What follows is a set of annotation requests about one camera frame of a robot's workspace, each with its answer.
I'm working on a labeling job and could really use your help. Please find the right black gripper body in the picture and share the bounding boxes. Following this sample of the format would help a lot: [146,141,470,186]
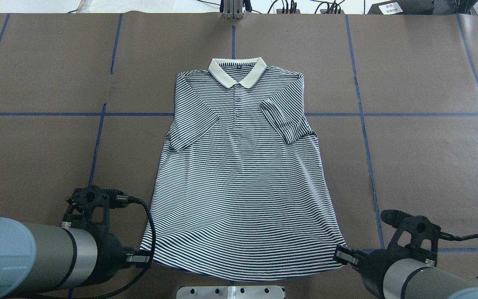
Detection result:
[356,249,410,297]

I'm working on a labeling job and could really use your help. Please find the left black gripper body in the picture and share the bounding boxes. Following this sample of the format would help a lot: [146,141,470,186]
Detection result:
[92,233,127,283]

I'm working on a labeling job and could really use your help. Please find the navy white striped polo shirt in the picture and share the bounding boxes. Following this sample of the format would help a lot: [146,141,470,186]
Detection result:
[139,57,346,281]

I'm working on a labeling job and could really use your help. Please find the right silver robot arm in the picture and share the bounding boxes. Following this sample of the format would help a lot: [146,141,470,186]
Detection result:
[333,245,478,299]

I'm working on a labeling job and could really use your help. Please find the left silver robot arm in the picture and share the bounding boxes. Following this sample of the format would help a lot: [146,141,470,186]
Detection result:
[0,217,153,299]

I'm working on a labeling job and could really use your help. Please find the black box with label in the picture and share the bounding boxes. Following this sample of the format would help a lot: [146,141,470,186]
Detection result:
[366,0,434,15]

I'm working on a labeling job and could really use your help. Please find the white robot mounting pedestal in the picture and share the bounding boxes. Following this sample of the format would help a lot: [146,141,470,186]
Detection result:
[176,285,286,299]

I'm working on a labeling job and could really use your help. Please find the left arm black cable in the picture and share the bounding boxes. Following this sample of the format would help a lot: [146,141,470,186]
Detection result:
[0,195,156,299]

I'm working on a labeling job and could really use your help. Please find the aluminium frame post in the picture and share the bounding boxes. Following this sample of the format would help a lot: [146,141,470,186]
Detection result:
[219,0,244,20]

